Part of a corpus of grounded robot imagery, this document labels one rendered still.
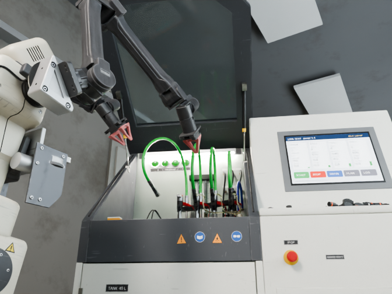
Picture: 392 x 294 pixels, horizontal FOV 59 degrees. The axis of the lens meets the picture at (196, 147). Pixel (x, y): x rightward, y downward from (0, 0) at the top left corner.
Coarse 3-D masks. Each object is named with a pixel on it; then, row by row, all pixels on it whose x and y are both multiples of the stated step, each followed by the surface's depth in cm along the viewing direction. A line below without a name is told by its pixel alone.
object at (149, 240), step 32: (96, 224) 137; (128, 224) 136; (160, 224) 134; (192, 224) 132; (224, 224) 131; (96, 256) 132; (128, 256) 131; (160, 256) 129; (192, 256) 128; (224, 256) 126
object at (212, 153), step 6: (210, 150) 160; (210, 156) 156; (210, 162) 153; (210, 168) 151; (210, 174) 150; (210, 180) 150; (210, 186) 152; (216, 186) 176; (210, 192) 154; (216, 192) 174
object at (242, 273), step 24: (96, 264) 131; (120, 264) 130; (144, 264) 129; (168, 264) 128; (192, 264) 127; (216, 264) 126; (240, 264) 125; (96, 288) 128; (120, 288) 127; (144, 288) 126; (168, 288) 125; (192, 288) 124; (216, 288) 123; (240, 288) 122
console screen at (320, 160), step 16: (336, 128) 175; (352, 128) 173; (368, 128) 172; (288, 144) 173; (304, 144) 171; (320, 144) 170; (336, 144) 169; (352, 144) 168; (368, 144) 167; (288, 160) 167; (304, 160) 166; (320, 160) 165; (336, 160) 164; (352, 160) 162; (368, 160) 161; (384, 160) 160; (288, 176) 162; (304, 176) 161; (320, 176) 160; (336, 176) 159; (352, 176) 158; (368, 176) 157; (384, 176) 156
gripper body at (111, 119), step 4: (112, 112) 154; (108, 116) 153; (112, 116) 153; (116, 116) 156; (104, 120) 154; (108, 120) 153; (112, 120) 153; (116, 120) 154; (120, 120) 152; (124, 120) 155; (108, 124) 154; (112, 124) 153; (116, 124) 152; (108, 128) 154; (104, 132) 156
